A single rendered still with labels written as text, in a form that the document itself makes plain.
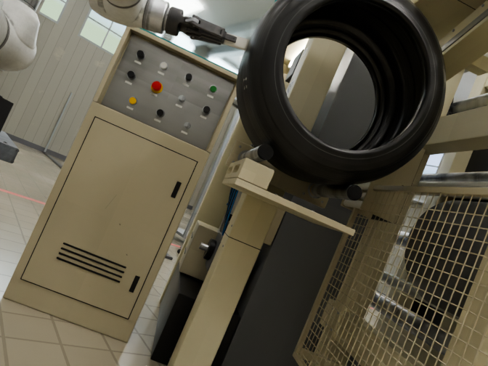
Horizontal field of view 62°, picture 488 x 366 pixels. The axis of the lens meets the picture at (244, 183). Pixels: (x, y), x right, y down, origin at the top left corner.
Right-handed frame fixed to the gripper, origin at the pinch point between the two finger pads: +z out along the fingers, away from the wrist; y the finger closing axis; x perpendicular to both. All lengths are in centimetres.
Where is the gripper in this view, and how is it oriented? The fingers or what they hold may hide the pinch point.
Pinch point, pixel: (236, 41)
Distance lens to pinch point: 125.6
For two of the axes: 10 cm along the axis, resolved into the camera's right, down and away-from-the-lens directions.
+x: -2.6, 9.6, -0.4
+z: 9.5, 2.6, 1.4
